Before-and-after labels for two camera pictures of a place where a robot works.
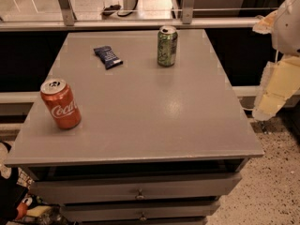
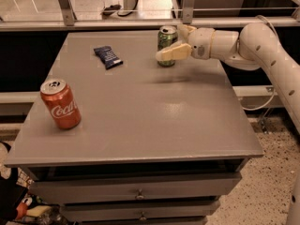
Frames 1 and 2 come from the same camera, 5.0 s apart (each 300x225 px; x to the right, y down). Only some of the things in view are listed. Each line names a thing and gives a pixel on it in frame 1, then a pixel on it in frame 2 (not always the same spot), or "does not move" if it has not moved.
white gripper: x=289 y=28 -> x=202 y=42
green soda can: x=167 y=43 does not move
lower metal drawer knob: x=142 y=217 does not move
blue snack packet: x=108 y=56 does not move
